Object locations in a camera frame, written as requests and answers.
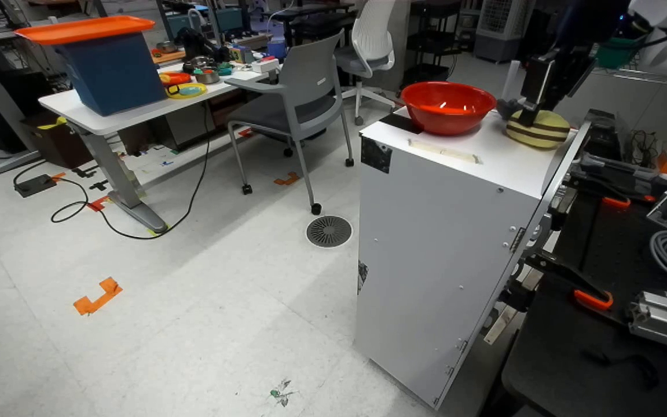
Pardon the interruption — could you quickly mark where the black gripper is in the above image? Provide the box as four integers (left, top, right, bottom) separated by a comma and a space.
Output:
497, 47, 592, 127

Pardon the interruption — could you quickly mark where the yellow plush sandwich toy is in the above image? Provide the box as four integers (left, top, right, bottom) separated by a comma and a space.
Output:
506, 111, 570, 152

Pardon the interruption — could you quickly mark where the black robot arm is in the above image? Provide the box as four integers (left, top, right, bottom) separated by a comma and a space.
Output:
498, 0, 630, 126

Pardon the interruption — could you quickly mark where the red plastic bowl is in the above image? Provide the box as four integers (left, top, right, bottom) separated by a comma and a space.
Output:
401, 82, 497, 137

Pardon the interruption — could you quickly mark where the masking tape strip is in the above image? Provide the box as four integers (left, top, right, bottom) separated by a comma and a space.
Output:
405, 140, 483, 166

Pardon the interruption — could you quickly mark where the orange black clamp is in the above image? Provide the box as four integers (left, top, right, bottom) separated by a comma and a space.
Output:
578, 189, 632, 213
527, 252, 614, 313

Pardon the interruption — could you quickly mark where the white cabinet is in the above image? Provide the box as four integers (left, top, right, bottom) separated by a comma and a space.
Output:
354, 113, 588, 409

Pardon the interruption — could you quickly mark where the white office chair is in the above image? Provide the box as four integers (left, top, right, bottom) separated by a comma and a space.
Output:
337, 0, 396, 126

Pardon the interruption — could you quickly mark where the grey office chair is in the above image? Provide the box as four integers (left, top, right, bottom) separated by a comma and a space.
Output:
228, 31, 347, 215

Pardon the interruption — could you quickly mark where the round floor outlet cover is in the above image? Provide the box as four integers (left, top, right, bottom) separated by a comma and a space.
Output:
307, 215, 353, 249

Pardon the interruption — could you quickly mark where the black perforated breadboard table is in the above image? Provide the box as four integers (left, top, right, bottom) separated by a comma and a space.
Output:
501, 162, 667, 417

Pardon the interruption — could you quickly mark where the blue bin orange lid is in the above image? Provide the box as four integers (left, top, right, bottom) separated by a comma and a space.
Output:
16, 14, 167, 117

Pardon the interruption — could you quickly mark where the white desk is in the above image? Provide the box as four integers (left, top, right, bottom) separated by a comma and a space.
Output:
40, 67, 265, 234

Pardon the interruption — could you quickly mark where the orange floor tape mark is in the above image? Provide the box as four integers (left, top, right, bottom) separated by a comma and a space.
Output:
75, 279, 124, 315

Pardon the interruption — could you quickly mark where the black power cable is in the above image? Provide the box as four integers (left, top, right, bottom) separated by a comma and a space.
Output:
13, 131, 214, 244

